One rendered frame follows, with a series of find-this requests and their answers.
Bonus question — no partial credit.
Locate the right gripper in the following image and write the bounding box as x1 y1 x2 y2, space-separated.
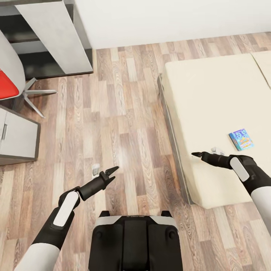
192 151 224 167

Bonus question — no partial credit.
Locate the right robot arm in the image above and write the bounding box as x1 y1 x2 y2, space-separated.
192 146 271 235

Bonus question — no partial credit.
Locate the board game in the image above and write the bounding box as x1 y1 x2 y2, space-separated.
230 129 255 151

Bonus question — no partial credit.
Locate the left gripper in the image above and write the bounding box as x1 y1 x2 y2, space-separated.
87 166 119 195

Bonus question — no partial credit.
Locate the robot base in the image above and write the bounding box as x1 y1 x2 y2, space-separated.
88 211 183 271

